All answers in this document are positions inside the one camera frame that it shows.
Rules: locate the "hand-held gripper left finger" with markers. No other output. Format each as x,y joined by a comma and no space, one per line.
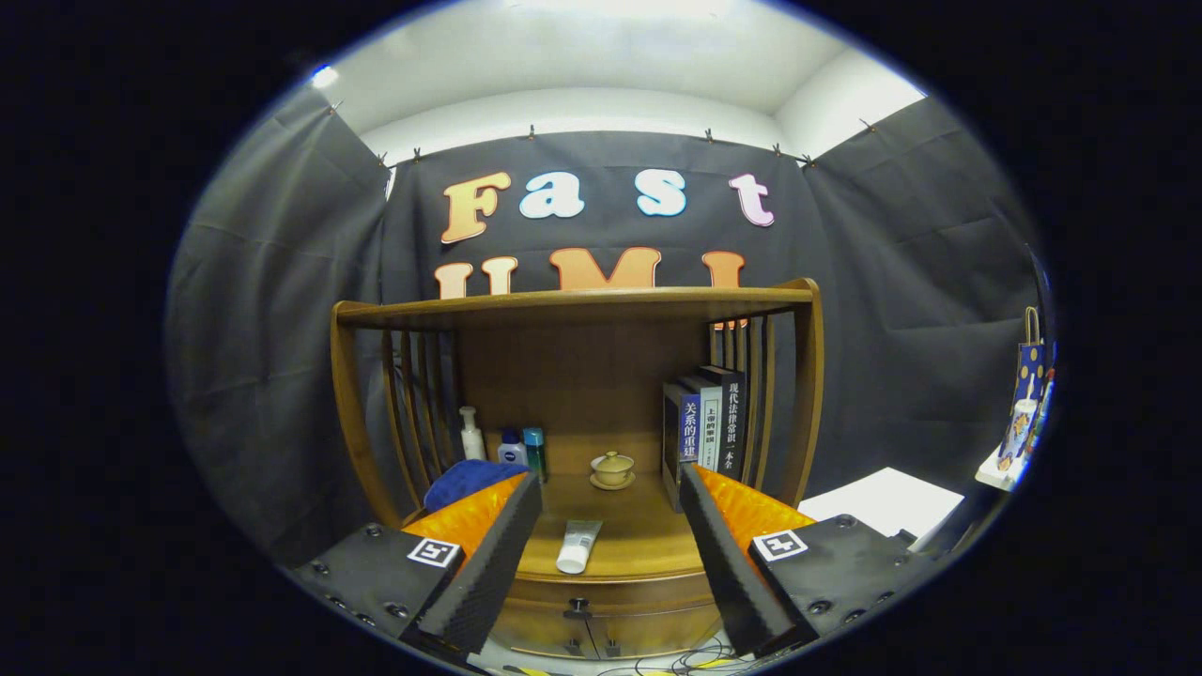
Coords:
488,573

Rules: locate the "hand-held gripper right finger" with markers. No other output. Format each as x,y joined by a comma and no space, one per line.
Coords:
723,554

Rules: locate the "wooden drawer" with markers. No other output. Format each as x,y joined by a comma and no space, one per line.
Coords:
648,593

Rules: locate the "white cosmetic tube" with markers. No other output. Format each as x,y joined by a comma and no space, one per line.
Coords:
577,549

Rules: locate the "wooden countertop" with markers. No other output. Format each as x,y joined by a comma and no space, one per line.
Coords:
639,535

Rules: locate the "white box cabinet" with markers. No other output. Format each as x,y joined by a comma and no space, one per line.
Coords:
883,498

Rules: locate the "wooden cabinet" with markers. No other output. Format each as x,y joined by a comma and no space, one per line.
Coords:
582,385

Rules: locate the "blue folded towel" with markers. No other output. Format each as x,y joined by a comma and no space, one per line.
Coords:
465,479

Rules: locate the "white bottle with blue cap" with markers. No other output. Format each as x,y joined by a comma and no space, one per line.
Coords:
512,451

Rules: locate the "teal bottle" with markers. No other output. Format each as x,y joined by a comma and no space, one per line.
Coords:
534,451

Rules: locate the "white pump bottle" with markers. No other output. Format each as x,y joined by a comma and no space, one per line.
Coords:
471,441

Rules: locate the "black spine book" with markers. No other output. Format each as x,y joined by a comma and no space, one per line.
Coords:
732,418

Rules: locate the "beige lidded teacup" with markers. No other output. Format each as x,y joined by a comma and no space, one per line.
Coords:
612,469

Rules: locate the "patterned paper cup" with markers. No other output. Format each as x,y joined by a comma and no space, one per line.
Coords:
1019,432

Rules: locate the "blue dotted paper bag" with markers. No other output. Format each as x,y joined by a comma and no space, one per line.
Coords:
1030,366

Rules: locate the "white wall shelf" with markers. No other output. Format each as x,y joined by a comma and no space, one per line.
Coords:
995,474

